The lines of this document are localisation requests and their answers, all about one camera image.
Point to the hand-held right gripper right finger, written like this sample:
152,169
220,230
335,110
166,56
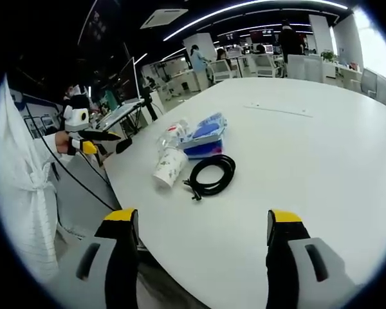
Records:
305,277

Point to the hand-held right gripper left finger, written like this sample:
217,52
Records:
93,283

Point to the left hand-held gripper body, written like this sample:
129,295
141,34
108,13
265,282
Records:
75,120

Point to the clear plastic bag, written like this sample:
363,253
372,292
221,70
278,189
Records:
170,136

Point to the patterned paper cup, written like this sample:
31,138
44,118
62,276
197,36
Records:
169,169

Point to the blue tissue packet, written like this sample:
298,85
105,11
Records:
206,138

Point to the person's left hand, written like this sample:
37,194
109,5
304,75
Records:
62,143

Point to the white table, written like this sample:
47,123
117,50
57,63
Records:
276,180

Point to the ceiling air vent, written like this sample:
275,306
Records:
164,17

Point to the white strip with screws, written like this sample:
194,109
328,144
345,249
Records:
278,109

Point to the grey office chair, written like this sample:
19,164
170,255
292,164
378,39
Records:
369,82

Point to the green potted plant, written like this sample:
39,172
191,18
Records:
328,56

